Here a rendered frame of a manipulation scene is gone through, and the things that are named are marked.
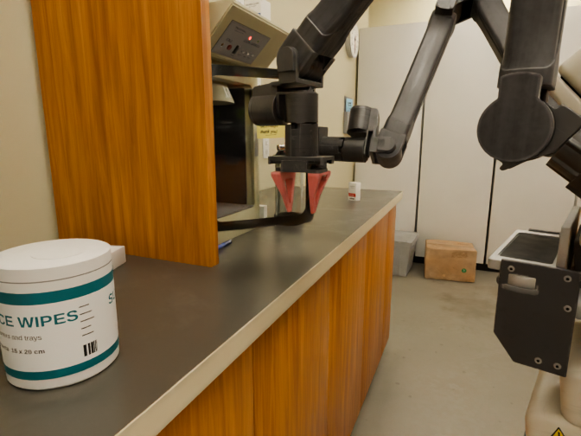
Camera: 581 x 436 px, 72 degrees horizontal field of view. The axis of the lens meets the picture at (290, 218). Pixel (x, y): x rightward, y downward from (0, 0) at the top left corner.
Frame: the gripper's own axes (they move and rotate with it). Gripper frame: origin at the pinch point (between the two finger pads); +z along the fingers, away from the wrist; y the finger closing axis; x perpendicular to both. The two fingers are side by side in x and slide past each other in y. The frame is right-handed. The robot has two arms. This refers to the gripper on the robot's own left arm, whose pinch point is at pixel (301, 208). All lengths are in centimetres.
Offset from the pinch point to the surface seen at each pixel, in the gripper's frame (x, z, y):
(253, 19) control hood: -24, -39, 22
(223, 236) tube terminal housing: -25.1, 14.4, 32.8
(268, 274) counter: -6.8, 16.2, 10.1
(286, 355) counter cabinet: -6.7, 34.0, 5.9
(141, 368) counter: 30.8, 16.2, 9.5
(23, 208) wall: 0, 6, 76
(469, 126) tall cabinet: -325, -20, -28
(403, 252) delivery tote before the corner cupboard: -282, 87, 16
